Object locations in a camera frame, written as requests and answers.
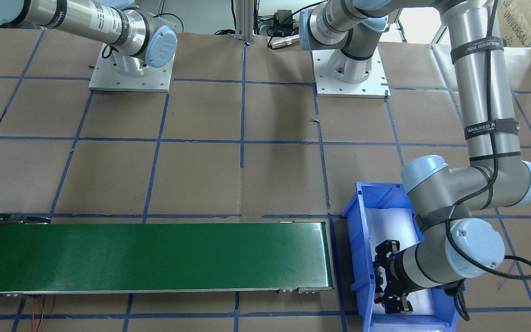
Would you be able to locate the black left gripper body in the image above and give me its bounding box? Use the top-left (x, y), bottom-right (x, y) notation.
top-left (373, 240), bottom-right (413, 314)

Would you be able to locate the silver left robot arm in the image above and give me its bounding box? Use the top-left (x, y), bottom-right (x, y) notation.
top-left (299, 0), bottom-right (531, 319)

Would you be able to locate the white foam pad bin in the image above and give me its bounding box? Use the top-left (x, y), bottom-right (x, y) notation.
top-left (365, 208), bottom-right (436, 315)

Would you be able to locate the blue plastic bin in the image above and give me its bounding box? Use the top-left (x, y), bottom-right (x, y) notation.
top-left (342, 182), bottom-right (460, 332)

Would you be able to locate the black power adapter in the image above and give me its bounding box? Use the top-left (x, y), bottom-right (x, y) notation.
top-left (274, 9), bottom-right (293, 28)

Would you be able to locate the green conveyor belt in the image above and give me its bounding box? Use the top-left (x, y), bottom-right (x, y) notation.
top-left (0, 221), bottom-right (334, 295)

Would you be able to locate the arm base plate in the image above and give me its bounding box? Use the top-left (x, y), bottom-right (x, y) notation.
top-left (89, 50), bottom-right (174, 93)
top-left (311, 48), bottom-right (390, 98)

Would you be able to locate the aluminium frame post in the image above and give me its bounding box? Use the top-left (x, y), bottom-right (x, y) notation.
top-left (232, 0), bottom-right (257, 44)

